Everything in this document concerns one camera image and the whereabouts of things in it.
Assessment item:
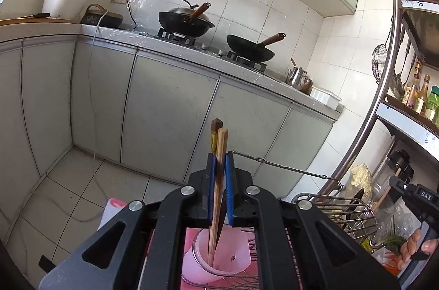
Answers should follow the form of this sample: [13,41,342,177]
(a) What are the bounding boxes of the dark wooden chopstick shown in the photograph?
[207,119,227,268]

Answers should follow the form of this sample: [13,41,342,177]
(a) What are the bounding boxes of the white rectangular container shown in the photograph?
[309,86,342,109]

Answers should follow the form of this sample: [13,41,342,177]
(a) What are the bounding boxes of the dark spoon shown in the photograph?
[341,189,365,230]

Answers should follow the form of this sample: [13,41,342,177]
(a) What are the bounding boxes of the pink plastic cup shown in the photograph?
[182,227,252,284]

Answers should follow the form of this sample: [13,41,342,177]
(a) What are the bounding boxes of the steel kettle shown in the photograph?
[286,58,308,86]

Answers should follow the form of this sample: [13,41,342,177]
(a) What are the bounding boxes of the black blender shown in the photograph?
[374,149,412,195]

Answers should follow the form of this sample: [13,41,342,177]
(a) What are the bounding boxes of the wire utensil rack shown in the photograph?
[192,151,379,290]

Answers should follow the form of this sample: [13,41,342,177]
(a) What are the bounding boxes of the glass bottle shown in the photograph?
[419,75,431,116]
[406,62,422,109]

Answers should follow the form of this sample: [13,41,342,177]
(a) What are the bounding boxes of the bag with cream contents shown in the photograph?
[346,164,373,205]

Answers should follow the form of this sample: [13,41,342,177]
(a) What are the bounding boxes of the light wooden chopstick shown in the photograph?
[372,169,401,212]
[207,127,229,256]

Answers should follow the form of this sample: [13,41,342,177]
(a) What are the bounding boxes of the gas stove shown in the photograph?
[156,29,266,71]

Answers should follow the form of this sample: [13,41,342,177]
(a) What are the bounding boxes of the pink polka dot cloth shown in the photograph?
[99,197,306,290]

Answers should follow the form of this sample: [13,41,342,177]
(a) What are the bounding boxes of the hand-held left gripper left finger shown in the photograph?
[39,154,216,290]

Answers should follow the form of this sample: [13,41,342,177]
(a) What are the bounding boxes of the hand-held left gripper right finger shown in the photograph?
[224,152,400,290]

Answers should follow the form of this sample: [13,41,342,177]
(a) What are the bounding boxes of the wire strainer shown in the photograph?
[372,44,390,85]

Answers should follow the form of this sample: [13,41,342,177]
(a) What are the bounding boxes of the metal shelf rack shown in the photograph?
[317,0,439,208]

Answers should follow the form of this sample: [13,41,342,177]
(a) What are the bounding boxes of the person's right hand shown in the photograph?
[399,230,439,272]

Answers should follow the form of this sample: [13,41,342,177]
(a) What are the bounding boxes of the black wok with lid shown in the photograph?
[158,0,215,38]

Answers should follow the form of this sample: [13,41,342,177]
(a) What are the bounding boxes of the grey base cabinets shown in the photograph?
[0,33,335,205]

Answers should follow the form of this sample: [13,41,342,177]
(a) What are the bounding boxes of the white rice cooker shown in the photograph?
[43,0,91,19]

